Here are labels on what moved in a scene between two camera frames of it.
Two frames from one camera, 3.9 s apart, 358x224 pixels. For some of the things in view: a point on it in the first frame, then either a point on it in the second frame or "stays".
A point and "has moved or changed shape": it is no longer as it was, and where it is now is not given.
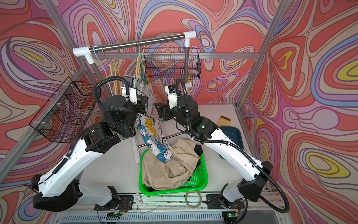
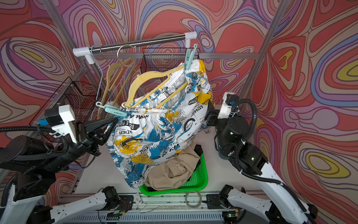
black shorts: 198,150 stays
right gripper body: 168,114 -> 212,115
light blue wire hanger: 105,72 has moved or changed shape
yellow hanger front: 138,67 -> 164,73
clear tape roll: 200,201 stays
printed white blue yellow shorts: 148,120 has moved or changed shape
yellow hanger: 114,68 has moved or changed shape
